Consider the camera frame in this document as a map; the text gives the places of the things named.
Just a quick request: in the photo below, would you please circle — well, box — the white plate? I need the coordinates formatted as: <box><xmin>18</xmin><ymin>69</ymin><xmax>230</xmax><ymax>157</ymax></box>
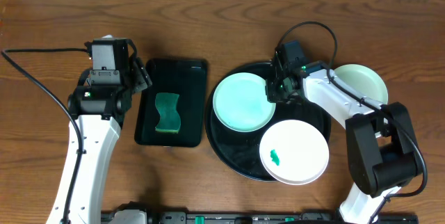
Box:
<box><xmin>259</xmin><ymin>120</ymin><xmax>330</xmax><ymax>186</ymax></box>

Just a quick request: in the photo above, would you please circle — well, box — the green wavy sponge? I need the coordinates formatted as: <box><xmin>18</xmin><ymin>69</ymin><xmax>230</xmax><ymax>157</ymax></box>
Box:
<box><xmin>155</xmin><ymin>93</ymin><xmax>181</xmax><ymax>134</ymax></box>

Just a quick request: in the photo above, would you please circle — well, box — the dark green rectangular tray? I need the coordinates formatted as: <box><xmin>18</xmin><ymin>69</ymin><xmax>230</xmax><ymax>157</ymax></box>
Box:
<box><xmin>134</xmin><ymin>58</ymin><xmax>207</xmax><ymax>147</ymax></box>

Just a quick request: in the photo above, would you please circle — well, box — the mint green plate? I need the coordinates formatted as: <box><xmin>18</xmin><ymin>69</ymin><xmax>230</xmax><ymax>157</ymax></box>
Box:
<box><xmin>212</xmin><ymin>72</ymin><xmax>276</xmax><ymax>133</ymax></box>

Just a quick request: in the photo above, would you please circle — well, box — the pale green plate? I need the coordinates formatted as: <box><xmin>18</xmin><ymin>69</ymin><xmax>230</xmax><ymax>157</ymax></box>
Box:
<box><xmin>334</xmin><ymin>64</ymin><xmax>389</xmax><ymax>104</ymax></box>

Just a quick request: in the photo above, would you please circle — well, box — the round black tray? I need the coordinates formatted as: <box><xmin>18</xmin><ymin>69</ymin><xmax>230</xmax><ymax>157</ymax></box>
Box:
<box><xmin>203</xmin><ymin>61</ymin><xmax>332</xmax><ymax>182</ymax></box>

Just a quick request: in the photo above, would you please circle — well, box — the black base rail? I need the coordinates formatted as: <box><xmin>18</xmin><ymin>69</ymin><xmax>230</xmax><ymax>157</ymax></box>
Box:
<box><xmin>100</xmin><ymin>202</ymin><xmax>418</xmax><ymax>224</ymax></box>

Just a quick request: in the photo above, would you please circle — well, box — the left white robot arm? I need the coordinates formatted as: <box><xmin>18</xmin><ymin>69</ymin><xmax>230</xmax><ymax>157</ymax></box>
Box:
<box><xmin>47</xmin><ymin>35</ymin><xmax>152</xmax><ymax>223</ymax></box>

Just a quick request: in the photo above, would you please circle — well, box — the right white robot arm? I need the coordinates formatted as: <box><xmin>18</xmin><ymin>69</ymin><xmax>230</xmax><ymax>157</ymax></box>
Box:
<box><xmin>266</xmin><ymin>54</ymin><xmax>428</xmax><ymax>223</ymax></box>

